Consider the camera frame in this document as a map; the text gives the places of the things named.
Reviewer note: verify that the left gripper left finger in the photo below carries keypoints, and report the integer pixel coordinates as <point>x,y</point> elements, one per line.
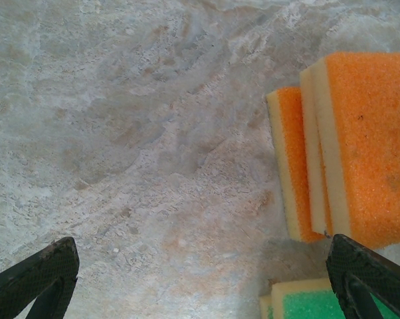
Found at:
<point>47,276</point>

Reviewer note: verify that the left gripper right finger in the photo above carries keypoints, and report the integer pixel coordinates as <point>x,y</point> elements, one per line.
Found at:
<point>353,272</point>

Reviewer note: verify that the green scouring sponge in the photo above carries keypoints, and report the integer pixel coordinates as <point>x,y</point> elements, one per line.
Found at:
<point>303,305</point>
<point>265,309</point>

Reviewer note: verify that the orange scouring sponge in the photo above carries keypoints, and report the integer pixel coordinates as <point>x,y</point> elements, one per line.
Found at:
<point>289,149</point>
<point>369,149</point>
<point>308,149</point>

